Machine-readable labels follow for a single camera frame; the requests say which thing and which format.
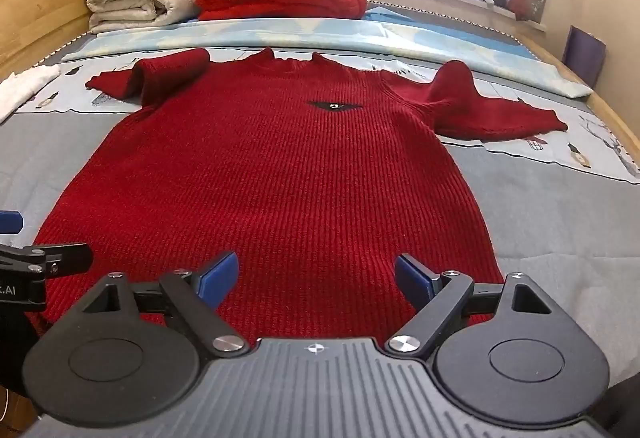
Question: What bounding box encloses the white folded garment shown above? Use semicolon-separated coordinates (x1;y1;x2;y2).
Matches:
0;65;61;123

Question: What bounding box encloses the light blue patterned blanket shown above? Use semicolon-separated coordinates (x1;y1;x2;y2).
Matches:
63;18;592;98

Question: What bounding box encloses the dark red knit sweater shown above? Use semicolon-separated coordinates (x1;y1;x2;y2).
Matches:
32;50;564;340

